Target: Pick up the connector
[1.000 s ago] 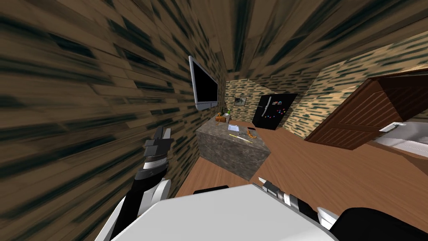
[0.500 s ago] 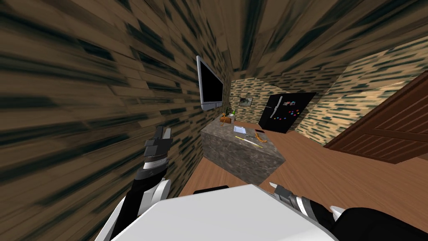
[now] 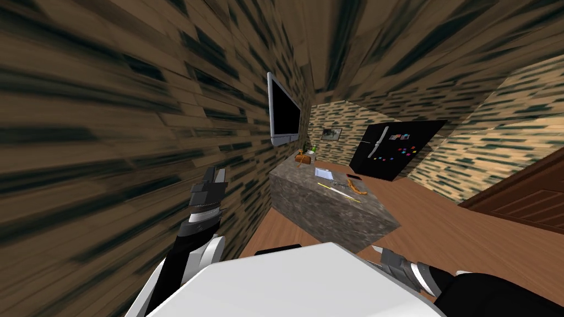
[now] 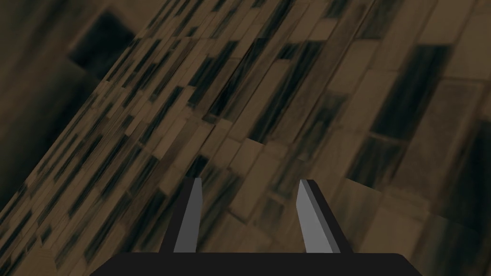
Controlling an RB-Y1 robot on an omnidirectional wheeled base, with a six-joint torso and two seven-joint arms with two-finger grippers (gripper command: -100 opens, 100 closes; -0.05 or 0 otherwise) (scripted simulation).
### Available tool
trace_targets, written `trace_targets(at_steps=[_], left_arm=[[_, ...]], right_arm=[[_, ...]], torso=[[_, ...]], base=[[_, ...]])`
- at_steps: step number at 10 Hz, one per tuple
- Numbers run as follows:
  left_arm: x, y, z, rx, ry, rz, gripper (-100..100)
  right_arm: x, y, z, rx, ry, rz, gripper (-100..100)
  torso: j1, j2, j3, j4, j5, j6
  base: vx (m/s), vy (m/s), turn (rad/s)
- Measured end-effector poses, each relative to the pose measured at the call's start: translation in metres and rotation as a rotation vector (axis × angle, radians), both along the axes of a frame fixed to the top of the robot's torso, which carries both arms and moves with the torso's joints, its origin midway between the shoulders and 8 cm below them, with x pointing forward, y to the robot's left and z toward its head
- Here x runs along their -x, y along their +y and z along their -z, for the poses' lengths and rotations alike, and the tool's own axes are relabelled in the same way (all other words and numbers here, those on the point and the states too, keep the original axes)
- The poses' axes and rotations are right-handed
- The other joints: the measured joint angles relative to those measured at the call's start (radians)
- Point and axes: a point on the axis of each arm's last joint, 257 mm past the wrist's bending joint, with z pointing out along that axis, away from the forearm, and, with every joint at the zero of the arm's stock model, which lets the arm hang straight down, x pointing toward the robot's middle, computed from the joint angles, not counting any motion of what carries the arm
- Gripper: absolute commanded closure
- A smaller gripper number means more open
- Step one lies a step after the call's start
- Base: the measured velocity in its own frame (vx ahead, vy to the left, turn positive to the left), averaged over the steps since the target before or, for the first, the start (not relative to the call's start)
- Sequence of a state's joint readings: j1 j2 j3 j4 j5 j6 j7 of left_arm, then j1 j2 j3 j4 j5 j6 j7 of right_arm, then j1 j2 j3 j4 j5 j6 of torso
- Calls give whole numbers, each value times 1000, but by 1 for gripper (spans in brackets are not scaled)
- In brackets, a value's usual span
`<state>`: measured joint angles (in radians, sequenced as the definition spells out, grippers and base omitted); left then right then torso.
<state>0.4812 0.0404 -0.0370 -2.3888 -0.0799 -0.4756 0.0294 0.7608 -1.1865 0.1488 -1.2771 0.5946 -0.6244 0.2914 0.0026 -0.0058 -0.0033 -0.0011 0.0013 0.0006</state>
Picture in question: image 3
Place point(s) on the red and black phone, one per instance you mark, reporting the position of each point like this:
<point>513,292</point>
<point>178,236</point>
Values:
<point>353,177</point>

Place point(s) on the grey marble counter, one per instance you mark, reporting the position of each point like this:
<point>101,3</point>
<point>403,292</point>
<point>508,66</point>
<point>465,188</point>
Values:
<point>326,211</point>

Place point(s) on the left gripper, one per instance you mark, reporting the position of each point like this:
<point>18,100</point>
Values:
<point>207,196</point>

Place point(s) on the grey framed black television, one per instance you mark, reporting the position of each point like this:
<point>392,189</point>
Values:
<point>284,110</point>

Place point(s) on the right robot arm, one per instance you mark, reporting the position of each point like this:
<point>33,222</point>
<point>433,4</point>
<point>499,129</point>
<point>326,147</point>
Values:
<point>484,295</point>

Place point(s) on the white paper sheet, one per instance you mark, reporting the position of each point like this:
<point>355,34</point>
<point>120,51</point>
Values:
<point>324,173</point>

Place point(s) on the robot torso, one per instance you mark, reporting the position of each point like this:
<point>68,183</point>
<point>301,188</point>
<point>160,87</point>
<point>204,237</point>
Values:
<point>304,286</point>

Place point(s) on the green potted plant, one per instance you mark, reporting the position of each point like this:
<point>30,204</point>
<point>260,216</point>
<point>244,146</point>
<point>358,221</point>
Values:
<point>312,149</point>

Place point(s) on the yellow pencil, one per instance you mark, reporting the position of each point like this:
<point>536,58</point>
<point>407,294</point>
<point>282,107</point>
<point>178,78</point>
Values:
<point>339,193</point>

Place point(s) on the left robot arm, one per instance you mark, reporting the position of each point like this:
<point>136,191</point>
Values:
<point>185,251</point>

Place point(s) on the orange curved object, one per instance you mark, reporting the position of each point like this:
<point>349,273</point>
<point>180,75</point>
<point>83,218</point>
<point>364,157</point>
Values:
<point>356,187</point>

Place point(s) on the brown wooden door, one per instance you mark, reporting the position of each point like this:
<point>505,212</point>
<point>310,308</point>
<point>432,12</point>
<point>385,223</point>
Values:
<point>524,198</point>

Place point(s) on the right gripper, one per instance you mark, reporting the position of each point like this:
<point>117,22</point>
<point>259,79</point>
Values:
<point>396,267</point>

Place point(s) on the white knife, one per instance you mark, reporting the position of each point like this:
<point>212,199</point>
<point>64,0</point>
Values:
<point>340,191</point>

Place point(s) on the black refrigerator with magnets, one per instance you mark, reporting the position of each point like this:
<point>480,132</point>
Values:
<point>392,147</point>

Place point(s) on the small framed wall picture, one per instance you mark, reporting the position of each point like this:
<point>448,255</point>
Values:
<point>331,134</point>

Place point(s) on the brown orange object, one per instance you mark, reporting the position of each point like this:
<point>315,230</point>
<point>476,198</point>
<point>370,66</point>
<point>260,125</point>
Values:
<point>302,158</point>

